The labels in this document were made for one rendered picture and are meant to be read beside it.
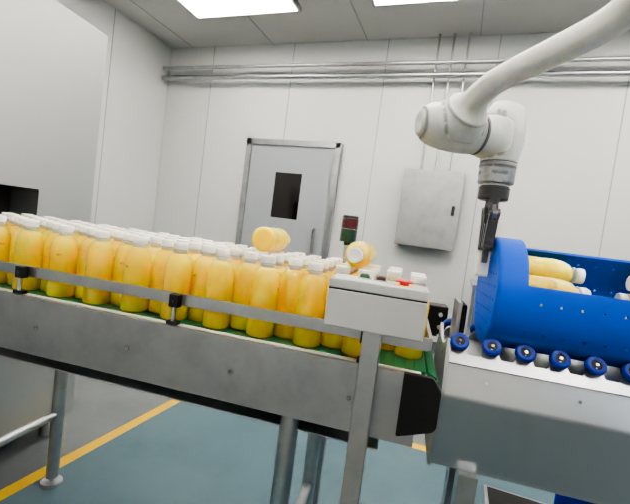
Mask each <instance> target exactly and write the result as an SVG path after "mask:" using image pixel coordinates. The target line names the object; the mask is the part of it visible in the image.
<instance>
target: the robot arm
mask: <svg viewBox="0 0 630 504"><path fill-rule="evenodd" d="M628 30H630V0H612V1H611V2H609V3H608V4H607V5H605V6H604V7H603V8H601V9H600V10H598V11H597V12H595V13H594V14H592V15H590V16H589V17H587V18H585V19H584V20H582V21H580V22H578V23H576V24H574V25H573V26H571V27H569V28H567V29H565V30H563V31H561V32H559V33H558V34H556V35H554V36H552V37H550V38H548V39H546V40H544V41H543V42H541V43H539V44H537V45H535V46H533V47H531V48H529V49H528V50H526V51H524V52H522V53H520V54H518V55H516V56H514V57H513V58H511V59H509V60H507V61H505V62H503V63H502V64H500V65H498V66H497V67H495V68H493V69H492V70H490V71H489V72H487V73H486V74H484V75H483V76H482V77H481V78H479V79H478V80H477V81H476V82H475V83H474V84H473V85H471V86H470V87H469V88H468V89H467V90H466V91H465V92H458V93H454V94H453V95H452V96H451V97H450V98H448V99H446V100H443V101H442V102H433V103H430V104H427V105H425V106H424V107H423V108H422V109H421V110H420V111H419V112H418V114H417V116H416V119H415V133H416V135H417V136H418V137H419V140H421V141H422V142H423V143H425V144H426V145H428V146H430V147H433V148H435V149H439V150H442V151H446V152H451V153H457V154H470V155H473V156H475V157H477V158H480V164H479V171H478V181H477V183H478V184H481V185H480V186H479V190H478V196H477V198H478V199H479V200H481V201H485V202H486V203H485V207H484V208H482V211H481V223H480V232H479V241H478V248H477V249H478V253H477V260H476V266H475V273H474V275H475V276H482V277H487V274H488V268H489V262H490V255H491V251H492V249H493V247H494V246H493V245H494V240H495V235H496V231H497V226H498V221H499V218H500V215H501V209H500V208H499V202H507V201H508V200H509V194H510V188H509V186H513V185H514V182H515V176H516V169H517V164H518V160H519V157H520V155H521V153H522V150H523V147H524V141H525V134H526V114H525V109H524V106H523V105H522V104H520V103H518V102H516V101H512V100H500V101H496V102H495V103H493V104H492V105H491V106H490V108H489V109H488V110H487V108H488V106H489V104H490V103H491V102H492V101H493V100H494V99H495V98H496V97H497V96H498V95H499V94H501V93H502V92H504V91H505V90H507V89H509V88H511V87H513V86H515V85H517V84H519V83H521V82H524V81H526V80H528V79H530V78H532V77H535V76H537V75H539V74H541V73H544V72H546V71H548V70H550V69H552V68H555V67H557V66H559V65H561V64H564V63H566V62H568V61H570V60H572V59H575V58H577V57H579V56H581V55H583V54H586V53H588V52H590V51H592V50H594V49H596V48H598V47H600V46H602V45H604V44H606V43H608V42H610V41H612V40H613V39H615V38H617V37H619V36H620V35H622V34H623V33H625V32H627V31H628Z"/></svg>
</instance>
